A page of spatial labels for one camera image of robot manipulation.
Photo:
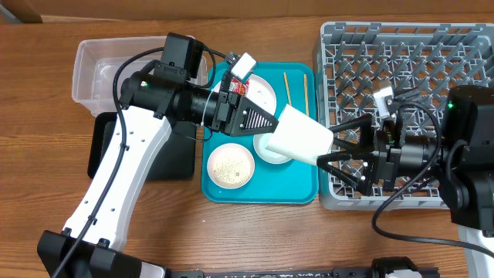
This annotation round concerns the wooden chopstick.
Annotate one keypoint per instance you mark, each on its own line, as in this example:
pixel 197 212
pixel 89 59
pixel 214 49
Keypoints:
pixel 305 83
pixel 285 77

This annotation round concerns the large white plate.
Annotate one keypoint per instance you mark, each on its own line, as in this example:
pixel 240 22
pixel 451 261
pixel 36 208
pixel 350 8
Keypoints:
pixel 262 94

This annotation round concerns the grey dishwasher rack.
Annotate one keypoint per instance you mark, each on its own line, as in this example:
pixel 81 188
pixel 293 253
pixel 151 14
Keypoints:
pixel 351 58

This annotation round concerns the clear plastic bin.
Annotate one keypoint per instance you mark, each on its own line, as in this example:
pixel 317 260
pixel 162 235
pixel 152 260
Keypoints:
pixel 97 61

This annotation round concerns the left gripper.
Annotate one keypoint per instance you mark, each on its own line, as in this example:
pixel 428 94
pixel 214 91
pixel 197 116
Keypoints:
pixel 231 113

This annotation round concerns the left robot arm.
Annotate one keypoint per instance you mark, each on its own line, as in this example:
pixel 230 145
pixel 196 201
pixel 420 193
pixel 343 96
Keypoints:
pixel 149 103

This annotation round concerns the teal serving tray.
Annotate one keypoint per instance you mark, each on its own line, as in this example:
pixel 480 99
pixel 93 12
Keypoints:
pixel 290 183

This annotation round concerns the grey bowl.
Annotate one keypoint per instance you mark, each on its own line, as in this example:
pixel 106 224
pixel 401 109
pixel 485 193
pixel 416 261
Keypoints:
pixel 260 142

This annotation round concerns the white cup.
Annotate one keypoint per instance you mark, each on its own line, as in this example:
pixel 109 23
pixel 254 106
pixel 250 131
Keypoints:
pixel 300 137

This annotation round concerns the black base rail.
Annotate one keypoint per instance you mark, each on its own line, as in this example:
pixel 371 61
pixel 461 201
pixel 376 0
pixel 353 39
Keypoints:
pixel 386 267

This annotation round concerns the right wooden chopstick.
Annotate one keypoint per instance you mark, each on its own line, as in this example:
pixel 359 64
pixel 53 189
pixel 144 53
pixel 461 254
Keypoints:
pixel 305 83

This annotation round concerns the red snack wrapper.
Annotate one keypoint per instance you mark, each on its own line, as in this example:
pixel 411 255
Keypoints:
pixel 238 87

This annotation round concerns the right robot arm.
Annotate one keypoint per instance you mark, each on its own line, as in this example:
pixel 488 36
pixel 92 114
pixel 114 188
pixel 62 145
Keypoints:
pixel 456 151

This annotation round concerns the left wooden chopstick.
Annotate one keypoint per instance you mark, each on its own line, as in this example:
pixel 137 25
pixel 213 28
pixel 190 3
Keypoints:
pixel 285 77

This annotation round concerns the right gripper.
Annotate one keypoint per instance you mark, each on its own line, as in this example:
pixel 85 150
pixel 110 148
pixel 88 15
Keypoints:
pixel 381 157

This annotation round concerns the white rice pile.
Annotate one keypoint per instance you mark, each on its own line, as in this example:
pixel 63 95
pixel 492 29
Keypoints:
pixel 232 173

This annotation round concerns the black plastic tray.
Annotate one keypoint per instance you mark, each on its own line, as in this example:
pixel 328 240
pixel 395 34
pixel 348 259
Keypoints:
pixel 174 161

